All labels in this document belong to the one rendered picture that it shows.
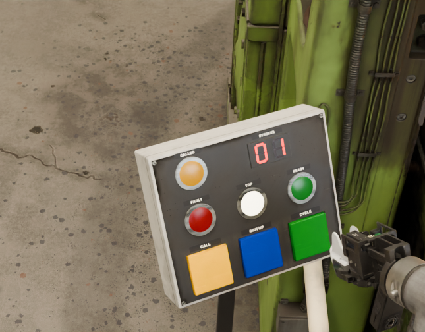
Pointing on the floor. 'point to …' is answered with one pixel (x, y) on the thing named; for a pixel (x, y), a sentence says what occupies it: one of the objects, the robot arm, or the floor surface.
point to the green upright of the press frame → (315, 70)
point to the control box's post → (225, 311)
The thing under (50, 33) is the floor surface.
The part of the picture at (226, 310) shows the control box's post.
